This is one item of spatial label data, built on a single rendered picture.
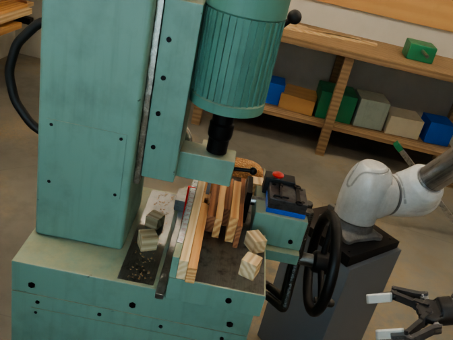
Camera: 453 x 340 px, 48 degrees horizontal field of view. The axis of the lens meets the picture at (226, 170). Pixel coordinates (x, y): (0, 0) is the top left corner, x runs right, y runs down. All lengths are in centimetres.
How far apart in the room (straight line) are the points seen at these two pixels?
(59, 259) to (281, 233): 54
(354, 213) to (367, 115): 238
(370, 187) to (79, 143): 104
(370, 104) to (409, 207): 228
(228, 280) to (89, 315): 37
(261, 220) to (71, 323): 53
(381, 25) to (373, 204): 279
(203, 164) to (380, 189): 79
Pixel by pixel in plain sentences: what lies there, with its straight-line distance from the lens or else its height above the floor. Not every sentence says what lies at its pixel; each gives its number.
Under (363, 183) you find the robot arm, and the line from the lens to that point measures 182.
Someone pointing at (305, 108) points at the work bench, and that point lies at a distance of 410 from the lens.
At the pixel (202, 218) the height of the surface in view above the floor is 94.
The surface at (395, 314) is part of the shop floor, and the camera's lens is 275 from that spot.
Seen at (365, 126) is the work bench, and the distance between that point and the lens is 421.
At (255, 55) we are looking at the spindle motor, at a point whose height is 134.
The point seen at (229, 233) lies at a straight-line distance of 122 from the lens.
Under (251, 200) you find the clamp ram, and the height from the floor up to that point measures 95.
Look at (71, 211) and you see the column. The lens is 128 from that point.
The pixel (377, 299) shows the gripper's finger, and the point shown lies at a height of 72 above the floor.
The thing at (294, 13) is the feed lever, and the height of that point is 141.
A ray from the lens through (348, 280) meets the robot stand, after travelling 186.
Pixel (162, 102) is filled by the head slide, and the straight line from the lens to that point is 114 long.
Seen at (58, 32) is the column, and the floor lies 131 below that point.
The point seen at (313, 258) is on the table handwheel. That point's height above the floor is 82.
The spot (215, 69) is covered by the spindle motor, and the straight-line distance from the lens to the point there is 110.
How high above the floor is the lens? 161
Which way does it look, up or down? 27 degrees down
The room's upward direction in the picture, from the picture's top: 13 degrees clockwise
